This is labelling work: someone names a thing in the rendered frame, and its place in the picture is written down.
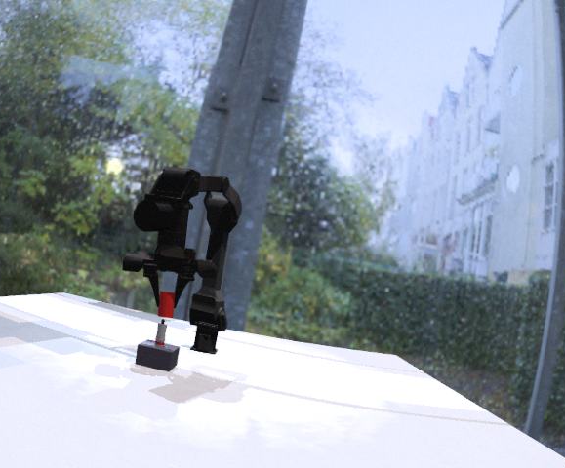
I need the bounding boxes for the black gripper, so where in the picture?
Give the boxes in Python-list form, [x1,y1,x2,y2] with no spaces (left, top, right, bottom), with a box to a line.
[122,231,217,308]

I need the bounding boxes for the grey cylinder with red band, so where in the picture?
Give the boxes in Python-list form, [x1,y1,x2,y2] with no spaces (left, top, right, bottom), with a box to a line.
[155,319,167,347]

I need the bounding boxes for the red marker cap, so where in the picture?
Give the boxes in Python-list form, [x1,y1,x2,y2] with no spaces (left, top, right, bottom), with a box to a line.
[158,292,176,318]

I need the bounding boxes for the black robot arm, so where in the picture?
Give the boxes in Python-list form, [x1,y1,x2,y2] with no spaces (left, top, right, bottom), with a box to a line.
[134,167,242,355]

